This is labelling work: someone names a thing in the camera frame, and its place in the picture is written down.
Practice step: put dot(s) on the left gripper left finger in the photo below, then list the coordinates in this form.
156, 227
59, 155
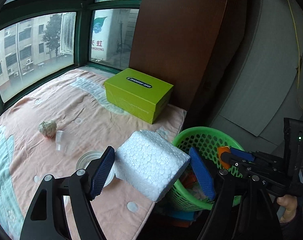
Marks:
46, 216

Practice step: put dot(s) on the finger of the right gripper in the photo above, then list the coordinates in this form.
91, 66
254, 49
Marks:
240, 163
242, 154

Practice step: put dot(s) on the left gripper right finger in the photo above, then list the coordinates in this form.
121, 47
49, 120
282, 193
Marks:
242, 209

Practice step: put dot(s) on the orange peel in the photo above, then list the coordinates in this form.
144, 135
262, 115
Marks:
223, 153

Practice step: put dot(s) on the white styrofoam block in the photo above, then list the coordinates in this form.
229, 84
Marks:
150, 164

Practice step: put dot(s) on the clear plastic cup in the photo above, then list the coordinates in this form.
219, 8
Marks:
65, 142

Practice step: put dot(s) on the paper ball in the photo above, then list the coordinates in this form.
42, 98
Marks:
47, 128

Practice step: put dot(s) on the orange snack wrapper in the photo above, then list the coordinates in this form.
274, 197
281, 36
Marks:
188, 179

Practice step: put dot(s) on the person right hand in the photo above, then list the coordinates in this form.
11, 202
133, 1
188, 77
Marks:
290, 204

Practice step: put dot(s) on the green plastic waste basket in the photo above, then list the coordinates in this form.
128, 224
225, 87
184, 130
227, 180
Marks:
202, 144

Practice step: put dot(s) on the pink cartoon blanket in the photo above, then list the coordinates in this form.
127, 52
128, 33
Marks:
77, 102

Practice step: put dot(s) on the green shoe box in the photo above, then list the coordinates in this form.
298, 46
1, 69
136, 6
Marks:
139, 94

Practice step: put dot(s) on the brown wooden wardrobe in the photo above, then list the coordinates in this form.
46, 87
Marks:
174, 41

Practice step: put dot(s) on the green window frame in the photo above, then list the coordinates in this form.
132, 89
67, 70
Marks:
41, 39

